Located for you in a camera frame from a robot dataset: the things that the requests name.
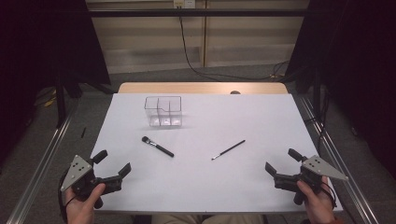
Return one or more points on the person's left hand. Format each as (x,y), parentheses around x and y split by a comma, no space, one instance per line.
(81,208)

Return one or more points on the person's right hand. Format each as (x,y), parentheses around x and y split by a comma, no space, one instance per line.
(319,207)

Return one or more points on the black pen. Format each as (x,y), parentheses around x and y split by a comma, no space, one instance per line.
(83,132)

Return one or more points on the thick black makeup brush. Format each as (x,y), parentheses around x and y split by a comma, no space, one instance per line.
(158,146)

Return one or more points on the white power outlet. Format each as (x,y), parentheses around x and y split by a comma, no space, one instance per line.
(183,3)

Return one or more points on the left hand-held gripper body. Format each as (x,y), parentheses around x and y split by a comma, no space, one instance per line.
(76,171)

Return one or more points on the aluminium rail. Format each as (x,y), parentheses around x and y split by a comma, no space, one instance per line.
(358,199)
(40,174)

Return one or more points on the thin black makeup brush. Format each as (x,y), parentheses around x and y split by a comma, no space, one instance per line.
(229,150)

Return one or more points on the black stand post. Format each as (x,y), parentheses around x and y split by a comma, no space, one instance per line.
(317,93)
(60,102)

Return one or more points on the white table mat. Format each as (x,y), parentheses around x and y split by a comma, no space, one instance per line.
(202,186)

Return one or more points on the black curtain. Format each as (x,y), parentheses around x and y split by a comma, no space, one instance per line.
(367,62)
(31,46)

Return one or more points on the black horizontal bar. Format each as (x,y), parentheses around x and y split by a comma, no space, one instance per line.
(249,12)

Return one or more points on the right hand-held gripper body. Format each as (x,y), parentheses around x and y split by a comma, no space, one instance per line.
(317,166)

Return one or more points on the clear plastic organizer box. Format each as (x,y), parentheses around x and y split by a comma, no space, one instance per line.
(155,107)

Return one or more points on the wooden table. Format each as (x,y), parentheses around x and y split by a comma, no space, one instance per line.
(186,88)

